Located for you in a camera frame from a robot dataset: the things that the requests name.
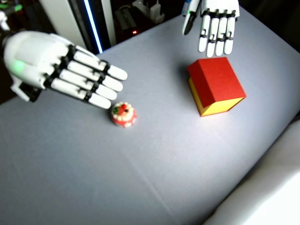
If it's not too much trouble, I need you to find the black device with red light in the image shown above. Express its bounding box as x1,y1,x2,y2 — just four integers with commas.
116,7,150,44

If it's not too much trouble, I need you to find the white power adapter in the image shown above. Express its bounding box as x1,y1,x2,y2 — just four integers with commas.
132,0,165,24

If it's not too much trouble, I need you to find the red lidded yellow box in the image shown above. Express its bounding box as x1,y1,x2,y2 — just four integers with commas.
187,57,247,117

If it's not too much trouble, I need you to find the white pillar with blue light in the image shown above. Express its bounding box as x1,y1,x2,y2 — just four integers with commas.
38,0,117,54

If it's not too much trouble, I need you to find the grey table cloth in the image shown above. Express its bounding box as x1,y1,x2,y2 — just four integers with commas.
0,4,300,225

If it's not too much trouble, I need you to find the red and beige plush toy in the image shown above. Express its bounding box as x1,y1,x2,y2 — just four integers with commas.
111,101,137,129

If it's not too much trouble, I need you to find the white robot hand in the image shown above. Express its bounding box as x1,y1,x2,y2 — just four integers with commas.
3,30,128,110
182,0,241,58

